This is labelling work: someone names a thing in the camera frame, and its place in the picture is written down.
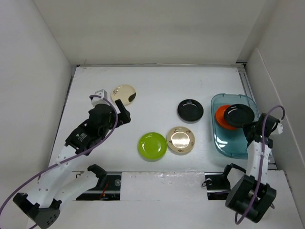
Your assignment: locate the lime green plate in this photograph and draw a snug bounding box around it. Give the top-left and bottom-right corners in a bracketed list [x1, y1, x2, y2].
[138, 132, 167, 161]

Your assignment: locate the glossy black plate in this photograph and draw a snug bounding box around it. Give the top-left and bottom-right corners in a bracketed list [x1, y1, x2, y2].
[177, 99, 204, 123]

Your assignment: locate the small black plate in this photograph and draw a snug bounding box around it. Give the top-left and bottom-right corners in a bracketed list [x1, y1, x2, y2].
[224, 104, 255, 128]

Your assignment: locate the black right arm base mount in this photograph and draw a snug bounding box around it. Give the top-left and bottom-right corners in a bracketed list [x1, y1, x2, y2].
[201, 163, 246, 200]

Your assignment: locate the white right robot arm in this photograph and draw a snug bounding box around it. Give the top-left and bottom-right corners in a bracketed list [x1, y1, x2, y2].
[220, 113, 279, 223]

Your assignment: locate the beige plate with black patch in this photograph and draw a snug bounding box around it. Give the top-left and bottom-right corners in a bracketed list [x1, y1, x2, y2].
[111, 84, 136, 105]

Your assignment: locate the aluminium frame rail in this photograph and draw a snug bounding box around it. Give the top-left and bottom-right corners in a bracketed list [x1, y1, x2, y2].
[236, 62, 254, 99]

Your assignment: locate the orange plastic plate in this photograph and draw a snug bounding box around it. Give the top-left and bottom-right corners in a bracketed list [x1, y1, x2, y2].
[215, 104, 237, 130]

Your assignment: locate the teal transparent plastic bin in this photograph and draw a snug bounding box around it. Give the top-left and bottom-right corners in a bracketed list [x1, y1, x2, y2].
[210, 94, 259, 159]

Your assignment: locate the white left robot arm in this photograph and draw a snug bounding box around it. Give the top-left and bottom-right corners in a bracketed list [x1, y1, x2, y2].
[13, 98, 131, 229]

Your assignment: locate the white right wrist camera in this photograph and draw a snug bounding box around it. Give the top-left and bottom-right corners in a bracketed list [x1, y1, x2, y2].
[273, 119, 284, 135]

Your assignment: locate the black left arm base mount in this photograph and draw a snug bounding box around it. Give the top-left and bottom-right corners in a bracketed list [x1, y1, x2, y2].
[76, 164, 122, 201]

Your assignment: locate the beige plate with calligraphy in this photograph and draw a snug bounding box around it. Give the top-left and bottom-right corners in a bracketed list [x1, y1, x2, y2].
[166, 126, 195, 155]

